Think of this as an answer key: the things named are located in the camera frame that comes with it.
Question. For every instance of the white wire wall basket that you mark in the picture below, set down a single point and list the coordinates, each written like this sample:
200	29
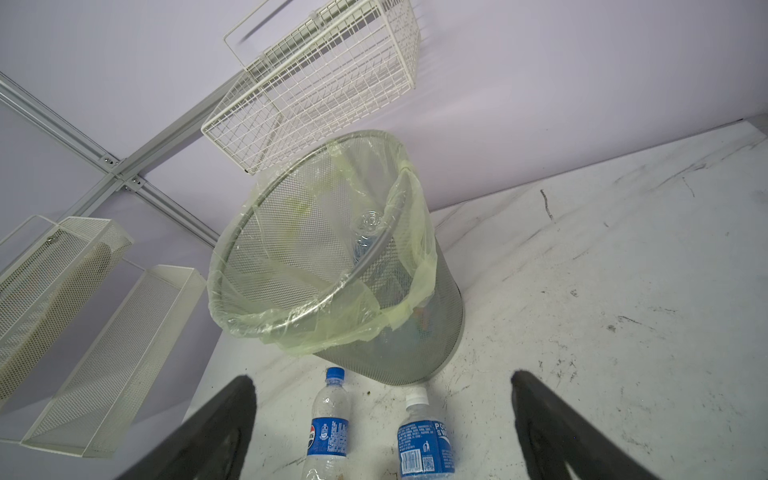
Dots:
346	61

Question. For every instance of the small blue label bottle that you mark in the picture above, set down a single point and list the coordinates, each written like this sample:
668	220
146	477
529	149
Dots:
366	230

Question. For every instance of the blue label water bottle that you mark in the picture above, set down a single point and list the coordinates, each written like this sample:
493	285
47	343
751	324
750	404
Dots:
423	446

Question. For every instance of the upper white mesh shelf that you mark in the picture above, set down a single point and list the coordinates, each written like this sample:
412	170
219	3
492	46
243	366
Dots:
47	286

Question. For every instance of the pepsi blue label bottle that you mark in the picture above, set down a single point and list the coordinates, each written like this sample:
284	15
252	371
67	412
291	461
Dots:
326	455

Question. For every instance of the white mesh shelf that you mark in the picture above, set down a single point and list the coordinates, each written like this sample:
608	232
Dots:
89	415
47	286

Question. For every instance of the grey mesh waste bin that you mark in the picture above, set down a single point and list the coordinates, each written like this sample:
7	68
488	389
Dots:
360	282

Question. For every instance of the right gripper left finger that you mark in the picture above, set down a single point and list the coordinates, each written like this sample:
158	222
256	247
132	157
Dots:
211	444

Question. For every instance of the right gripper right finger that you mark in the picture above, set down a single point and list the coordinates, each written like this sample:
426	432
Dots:
558	443

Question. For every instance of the lower white mesh shelf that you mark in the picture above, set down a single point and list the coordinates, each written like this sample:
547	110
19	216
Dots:
89	415

